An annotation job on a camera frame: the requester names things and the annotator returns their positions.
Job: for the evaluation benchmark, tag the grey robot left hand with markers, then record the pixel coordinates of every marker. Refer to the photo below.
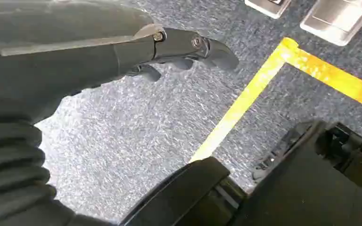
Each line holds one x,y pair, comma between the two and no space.
59,62

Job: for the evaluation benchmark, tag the yellow floor tape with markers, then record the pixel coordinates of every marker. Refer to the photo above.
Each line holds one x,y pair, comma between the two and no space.
246,96

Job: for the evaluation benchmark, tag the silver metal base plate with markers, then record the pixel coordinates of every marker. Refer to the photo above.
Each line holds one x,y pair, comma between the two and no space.
268,7
337,18

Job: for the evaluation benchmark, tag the black robot foot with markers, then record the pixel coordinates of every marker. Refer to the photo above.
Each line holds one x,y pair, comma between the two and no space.
181,196

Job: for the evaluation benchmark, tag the black robot leg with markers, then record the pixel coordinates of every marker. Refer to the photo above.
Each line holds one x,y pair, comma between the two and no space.
309,187

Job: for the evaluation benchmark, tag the ribbed grey left arm sleeve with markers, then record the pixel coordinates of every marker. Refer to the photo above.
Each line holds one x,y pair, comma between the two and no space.
9,174

